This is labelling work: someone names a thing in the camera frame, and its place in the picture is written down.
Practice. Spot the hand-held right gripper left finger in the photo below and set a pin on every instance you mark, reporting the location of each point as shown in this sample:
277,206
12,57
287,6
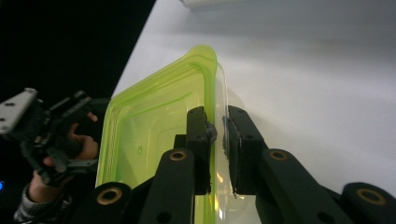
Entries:
174,186

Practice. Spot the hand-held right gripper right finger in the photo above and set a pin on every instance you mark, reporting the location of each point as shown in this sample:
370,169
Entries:
280,186

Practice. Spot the clear container with green lid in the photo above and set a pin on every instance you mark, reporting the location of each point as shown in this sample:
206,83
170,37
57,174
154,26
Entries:
149,118

